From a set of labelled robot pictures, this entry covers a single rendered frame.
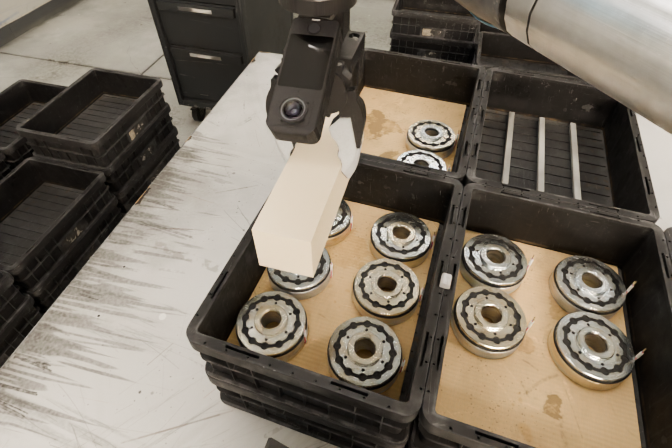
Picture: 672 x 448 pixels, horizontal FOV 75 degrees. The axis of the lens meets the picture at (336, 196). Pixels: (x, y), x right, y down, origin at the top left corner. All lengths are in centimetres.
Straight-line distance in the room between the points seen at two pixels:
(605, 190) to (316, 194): 69
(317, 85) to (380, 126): 65
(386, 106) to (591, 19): 82
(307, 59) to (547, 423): 54
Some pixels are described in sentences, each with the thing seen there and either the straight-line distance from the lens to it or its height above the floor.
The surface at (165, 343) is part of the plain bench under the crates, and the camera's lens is 88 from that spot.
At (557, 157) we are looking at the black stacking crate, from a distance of 105.
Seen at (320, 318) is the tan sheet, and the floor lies 83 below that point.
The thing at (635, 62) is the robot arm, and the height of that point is 132.
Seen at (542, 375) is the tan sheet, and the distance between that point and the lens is 72.
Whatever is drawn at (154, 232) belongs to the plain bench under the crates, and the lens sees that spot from 104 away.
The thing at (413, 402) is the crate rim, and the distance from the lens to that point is 55.
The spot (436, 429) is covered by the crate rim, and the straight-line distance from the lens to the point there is 55.
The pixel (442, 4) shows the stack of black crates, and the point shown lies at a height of 53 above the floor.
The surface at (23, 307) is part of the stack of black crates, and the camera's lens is 150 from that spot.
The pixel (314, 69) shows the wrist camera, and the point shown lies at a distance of 39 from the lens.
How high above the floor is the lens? 144
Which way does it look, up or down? 46 degrees down
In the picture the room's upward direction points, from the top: straight up
